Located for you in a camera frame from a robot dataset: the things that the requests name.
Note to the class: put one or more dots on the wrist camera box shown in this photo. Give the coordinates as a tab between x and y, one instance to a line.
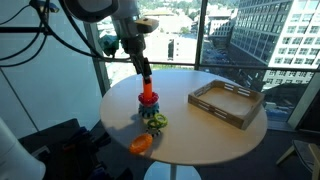
147	25

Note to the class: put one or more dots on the grey window post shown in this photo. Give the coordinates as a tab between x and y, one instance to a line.
98	71

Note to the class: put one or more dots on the camera on mount arm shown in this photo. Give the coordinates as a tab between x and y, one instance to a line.
36	5

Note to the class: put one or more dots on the white table pedestal base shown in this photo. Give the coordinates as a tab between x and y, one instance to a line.
160	171

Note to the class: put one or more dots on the horizontal window rail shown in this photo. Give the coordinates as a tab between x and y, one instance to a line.
233	66

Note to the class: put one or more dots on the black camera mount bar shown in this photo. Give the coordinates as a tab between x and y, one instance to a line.
20	30

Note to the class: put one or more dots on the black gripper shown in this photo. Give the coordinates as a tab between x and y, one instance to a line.
133	43

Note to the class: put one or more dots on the dark equipment pile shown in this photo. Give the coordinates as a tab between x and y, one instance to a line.
73	153

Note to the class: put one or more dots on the light wooden stool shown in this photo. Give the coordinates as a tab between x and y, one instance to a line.
305	155

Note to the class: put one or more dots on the green wrist mount block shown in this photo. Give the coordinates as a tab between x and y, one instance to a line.
109	45

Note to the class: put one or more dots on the wooden tray with slotted sides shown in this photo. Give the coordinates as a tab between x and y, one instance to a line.
230	103

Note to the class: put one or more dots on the dark window post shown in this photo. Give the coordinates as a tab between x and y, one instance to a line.
200	33

